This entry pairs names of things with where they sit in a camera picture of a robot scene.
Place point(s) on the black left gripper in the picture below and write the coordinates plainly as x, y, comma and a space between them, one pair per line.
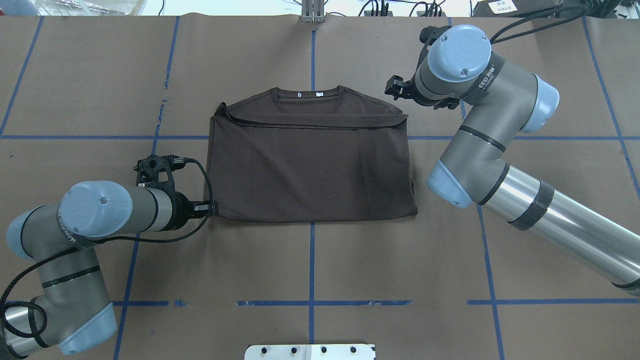
183, 209

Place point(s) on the aluminium frame post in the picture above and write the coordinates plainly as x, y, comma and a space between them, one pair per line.
312, 11

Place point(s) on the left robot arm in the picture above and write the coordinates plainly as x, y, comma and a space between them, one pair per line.
74, 311

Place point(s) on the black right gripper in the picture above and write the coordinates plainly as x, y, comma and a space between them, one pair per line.
406, 90

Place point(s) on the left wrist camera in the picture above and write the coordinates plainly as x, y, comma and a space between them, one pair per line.
156, 172

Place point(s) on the black box with label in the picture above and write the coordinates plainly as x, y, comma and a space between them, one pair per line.
512, 8

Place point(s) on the brown t-shirt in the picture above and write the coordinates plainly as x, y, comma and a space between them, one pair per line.
336, 155

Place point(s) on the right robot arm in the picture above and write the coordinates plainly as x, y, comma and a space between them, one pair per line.
456, 65

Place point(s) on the white camera pedestal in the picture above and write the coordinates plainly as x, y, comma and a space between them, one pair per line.
331, 351

